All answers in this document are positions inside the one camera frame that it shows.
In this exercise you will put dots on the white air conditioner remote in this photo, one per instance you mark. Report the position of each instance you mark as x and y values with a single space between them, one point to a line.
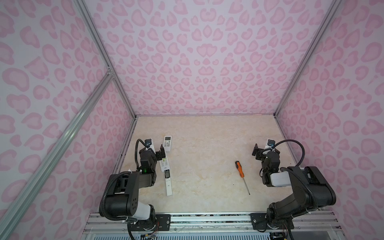
167 143

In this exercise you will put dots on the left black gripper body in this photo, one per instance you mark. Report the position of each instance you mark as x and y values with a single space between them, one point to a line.
154 153

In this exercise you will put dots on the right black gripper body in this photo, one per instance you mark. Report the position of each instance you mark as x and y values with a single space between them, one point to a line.
263 154

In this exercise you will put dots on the long slim white remote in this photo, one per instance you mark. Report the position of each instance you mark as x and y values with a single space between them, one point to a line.
168 183

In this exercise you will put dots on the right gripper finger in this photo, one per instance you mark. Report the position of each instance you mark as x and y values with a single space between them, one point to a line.
261 155
255 150

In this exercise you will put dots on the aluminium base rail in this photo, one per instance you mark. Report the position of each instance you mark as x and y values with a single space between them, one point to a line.
320 225

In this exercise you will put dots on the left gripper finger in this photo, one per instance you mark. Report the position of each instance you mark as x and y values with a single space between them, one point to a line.
159 155
163 152

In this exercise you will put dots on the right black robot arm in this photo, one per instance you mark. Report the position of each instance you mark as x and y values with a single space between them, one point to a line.
310 188

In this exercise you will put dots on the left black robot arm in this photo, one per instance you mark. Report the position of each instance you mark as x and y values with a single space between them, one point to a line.
120 200

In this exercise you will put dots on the orange handled screwdriver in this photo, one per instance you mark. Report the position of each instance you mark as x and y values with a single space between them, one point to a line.
242 175

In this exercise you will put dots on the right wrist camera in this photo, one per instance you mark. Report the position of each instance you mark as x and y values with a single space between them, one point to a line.
270 146

